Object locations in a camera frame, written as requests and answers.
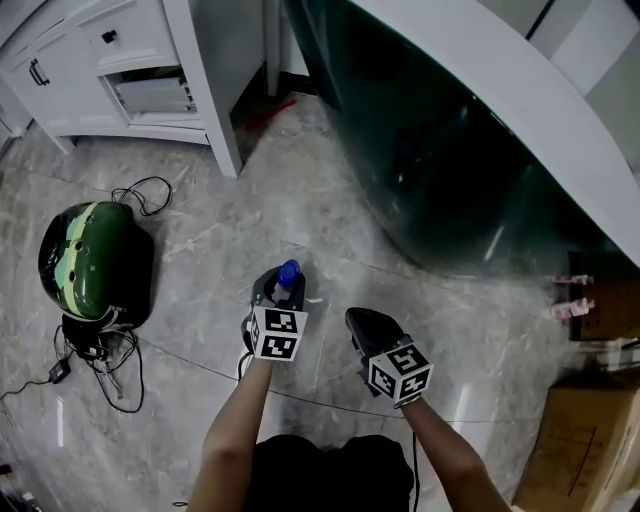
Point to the person's left forearm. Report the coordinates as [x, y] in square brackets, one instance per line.
[235, 430]

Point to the red stick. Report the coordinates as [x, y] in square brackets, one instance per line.
[270, 115]

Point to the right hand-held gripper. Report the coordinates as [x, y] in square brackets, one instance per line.
[387, 360]

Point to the person's right forearm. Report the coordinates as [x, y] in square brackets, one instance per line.
[450, 450]

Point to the green black helmet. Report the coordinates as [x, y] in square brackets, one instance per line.
[85, 260]

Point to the black drawer knob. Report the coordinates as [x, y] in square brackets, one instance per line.
[109, 36]

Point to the black power adapter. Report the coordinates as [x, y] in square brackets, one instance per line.
[60, 370]

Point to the dark green white-rimmed bathtub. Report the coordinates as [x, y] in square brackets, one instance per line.
[430, 150]

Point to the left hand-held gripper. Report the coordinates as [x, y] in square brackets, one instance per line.
[277, 332]

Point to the person's black shorts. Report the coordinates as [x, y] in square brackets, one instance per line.
[330, 475]

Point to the white cabinet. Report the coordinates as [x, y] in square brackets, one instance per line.
[75, 75]

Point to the dark brown box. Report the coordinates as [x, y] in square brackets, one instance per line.
[607, 305]

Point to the light brown cardboard box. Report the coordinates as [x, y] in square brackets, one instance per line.
[585, 450]

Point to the pink packet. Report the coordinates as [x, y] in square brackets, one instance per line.
[572, 308]
[572, 279]

